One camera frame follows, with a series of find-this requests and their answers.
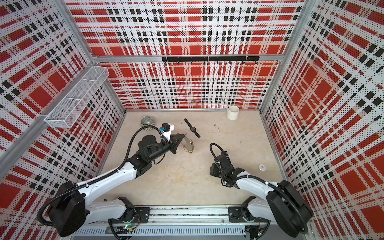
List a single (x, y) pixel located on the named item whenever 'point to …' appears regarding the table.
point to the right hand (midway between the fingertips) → (215, 168)
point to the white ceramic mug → (232, 112)
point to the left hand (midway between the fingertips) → (185, 135)
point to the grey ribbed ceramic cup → (146, 121)
